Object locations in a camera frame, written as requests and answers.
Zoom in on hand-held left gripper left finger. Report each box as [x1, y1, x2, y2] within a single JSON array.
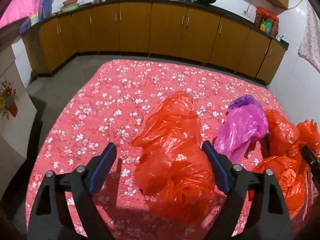
[[27, 142, 117, 240]]

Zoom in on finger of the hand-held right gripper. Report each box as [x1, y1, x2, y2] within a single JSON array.
[[301, 145, 320, 180]]

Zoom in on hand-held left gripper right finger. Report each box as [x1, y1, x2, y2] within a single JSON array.
[[202, 141, 293, 240]]

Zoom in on large red plastic bag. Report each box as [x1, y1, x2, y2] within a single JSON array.
[[250, 109, 320, 218]]

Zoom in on small red plastic bag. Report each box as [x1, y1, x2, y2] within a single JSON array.
[[131, 91, 218, 222]]

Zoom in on magenta plastic bag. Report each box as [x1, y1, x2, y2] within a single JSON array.
[[214, 95, 270, 164]]

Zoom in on red floral tablecloth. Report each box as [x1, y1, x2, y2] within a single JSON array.
[[25, 59, 320, 240]]

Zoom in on white board with flower picture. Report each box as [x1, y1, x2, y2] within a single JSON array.
[[0, 45, 38, 198]]

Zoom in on pink floral hanging sheet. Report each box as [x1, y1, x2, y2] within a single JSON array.
[[297, 2, 320, 72]]

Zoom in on green box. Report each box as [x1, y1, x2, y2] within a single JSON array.
[[260, 17, 273, 34]]

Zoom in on wooden lower kitchen cabinets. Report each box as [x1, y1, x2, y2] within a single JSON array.
[[21, 0, 287, 84]]

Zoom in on red plastic cover bag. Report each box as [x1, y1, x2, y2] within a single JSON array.
[[255, 7, 279, 22]]

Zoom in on black kitchen countertop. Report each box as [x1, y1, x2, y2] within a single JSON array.
[[20, 0, 290, 49]]

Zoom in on green basin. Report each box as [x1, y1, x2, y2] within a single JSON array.
[[60, 4, 80, 13]]

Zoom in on pink and blue hanging cloth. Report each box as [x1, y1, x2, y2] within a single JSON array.
[[0, 0, 55, 28]]

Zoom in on white wall cable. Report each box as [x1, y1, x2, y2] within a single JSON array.
[[246, 0, 307, 13]]

